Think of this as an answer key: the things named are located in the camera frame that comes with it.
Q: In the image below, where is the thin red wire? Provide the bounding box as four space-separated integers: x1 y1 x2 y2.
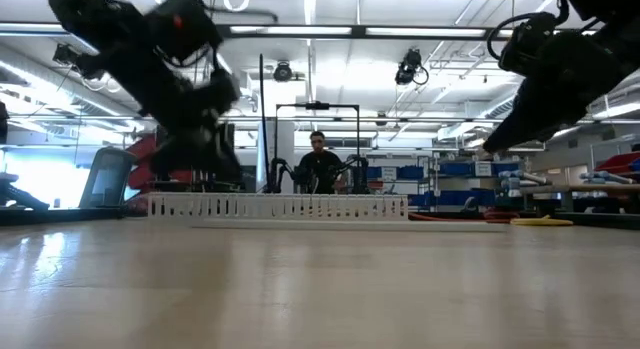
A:
408 211 511 224

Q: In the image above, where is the blue white pipe assembly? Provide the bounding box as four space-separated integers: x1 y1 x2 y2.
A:
498 169 551 198
579 171 636 186

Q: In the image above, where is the black overhead beam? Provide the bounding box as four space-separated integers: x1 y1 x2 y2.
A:
0 21 506 41

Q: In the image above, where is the red bin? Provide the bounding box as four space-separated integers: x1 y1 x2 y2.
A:
594 151 640 175

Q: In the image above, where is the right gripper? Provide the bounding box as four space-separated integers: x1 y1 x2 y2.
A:
481 37 640 155

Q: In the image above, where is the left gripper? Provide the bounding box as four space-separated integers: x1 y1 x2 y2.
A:
138 67 245 186

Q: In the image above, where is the white slotted cable duct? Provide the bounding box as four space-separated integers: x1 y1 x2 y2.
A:
147 191 410 223

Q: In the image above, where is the black chair armrest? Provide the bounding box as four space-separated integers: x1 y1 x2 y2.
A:
0 172 51 211

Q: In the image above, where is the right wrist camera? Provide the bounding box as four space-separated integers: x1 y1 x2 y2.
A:
499 11 560 76

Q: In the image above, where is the person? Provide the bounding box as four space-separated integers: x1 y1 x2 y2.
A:
298 130 347 195

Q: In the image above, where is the black aluminium table frame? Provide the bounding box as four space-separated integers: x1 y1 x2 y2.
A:
0 206 640 231

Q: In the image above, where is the wooden workbench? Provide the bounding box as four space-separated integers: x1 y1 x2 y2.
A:
519 182 640 213

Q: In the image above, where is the blue bin shelf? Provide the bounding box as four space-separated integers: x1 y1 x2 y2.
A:
367 158 524 209

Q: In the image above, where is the red bulky object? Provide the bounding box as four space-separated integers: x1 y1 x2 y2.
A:
127 133 162 191

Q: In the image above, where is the black ceiling camera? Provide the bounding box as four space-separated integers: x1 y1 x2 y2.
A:
52 42 84 74
272 61 295 84
394 47 430 86

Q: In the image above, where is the black zip tie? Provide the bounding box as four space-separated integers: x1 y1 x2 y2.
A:
258 53 267 193

